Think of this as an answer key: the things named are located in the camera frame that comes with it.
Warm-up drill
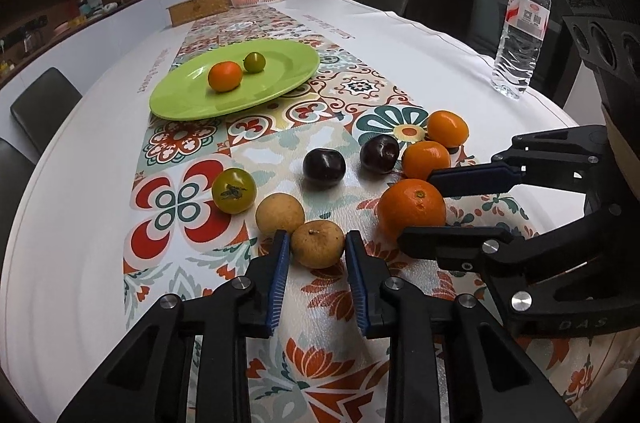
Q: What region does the tan longan fruit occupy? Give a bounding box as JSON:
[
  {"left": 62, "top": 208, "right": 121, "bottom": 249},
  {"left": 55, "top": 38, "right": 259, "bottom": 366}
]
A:
[
  {"left": 291, "top": 220, "right": 346, "bottom": 269},
  {"left": 255, "top": 194, "right": 306, "bottom": 236}
]

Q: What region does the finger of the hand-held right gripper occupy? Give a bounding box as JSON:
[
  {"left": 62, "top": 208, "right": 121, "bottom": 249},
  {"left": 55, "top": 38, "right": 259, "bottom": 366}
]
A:
[
  {"left": 397, "top": 225, "right": 601, "bottom": 319},
  {"left": 427, "top": 124, "right": 613, "bottom": 204}
]

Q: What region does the clear plastic water bottle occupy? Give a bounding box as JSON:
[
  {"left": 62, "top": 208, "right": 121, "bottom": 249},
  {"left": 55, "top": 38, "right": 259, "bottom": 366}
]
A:
[{"left": 490, "top": 0, "right": 552, "bottom": 100}]

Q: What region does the patterned table runner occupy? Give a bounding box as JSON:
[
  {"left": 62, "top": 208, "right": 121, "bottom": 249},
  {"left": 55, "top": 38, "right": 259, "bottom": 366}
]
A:
[{"left": 122, "top": 0, "right": 621, "bottom": 423}]

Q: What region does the dark purple plum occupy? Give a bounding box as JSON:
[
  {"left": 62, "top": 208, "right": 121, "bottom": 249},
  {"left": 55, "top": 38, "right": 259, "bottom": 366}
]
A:
[
  {"left": 360, "top": 134, "right": 401, "bottom": 174},
  {"left": 303, "top": 148, "right": 347, "bottom": 190}
]

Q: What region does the large orange tangerine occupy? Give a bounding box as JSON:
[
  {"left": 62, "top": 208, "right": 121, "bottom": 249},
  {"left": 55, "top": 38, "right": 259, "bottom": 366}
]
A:
[{"left": 377, "top": 178, "right": 447, "bottom": 248}]

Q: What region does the white lower cabinet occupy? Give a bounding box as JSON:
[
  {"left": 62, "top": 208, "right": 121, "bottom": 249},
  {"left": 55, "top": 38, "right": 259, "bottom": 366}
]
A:
[{"left": 0, "top": 0, "right": 221, "bottom": 114}]

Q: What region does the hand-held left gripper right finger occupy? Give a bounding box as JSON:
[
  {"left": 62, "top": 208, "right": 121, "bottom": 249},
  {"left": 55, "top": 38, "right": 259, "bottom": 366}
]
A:
[{"left": 345, "top": 230, "right": 581, "bottom": 423}]

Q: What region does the orange tomato on plate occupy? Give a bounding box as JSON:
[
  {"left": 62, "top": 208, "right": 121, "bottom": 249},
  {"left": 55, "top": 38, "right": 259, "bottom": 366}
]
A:
[{"left": 208, "top": 61, "right": 244, "bottom": 93}]

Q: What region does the green plate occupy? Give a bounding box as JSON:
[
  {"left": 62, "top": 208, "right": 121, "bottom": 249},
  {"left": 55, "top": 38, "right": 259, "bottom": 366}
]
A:
[{"left": 149, "top": 39, "right": 321, "bottom": 122}]

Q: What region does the woven wicker box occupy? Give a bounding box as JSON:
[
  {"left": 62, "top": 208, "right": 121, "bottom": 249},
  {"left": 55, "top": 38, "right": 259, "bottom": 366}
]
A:
[{"left": 167, "top": 0, "right": 231, "bottom": 28}]

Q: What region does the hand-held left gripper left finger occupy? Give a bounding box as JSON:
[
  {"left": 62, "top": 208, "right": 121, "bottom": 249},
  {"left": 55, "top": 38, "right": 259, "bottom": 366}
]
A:
[{"left": 56, "top": 230, "right": 292, "bottom": 423}]

